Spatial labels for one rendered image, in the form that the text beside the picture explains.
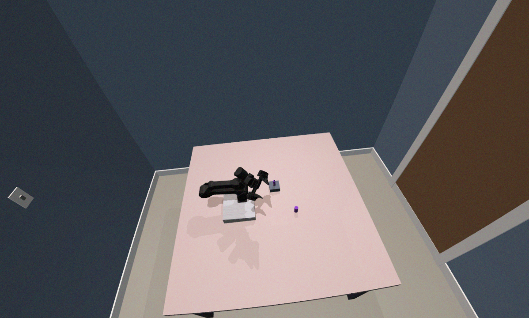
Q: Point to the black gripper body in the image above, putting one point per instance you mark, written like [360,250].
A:
[256,184]

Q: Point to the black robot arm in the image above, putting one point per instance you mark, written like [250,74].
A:
[238,186]

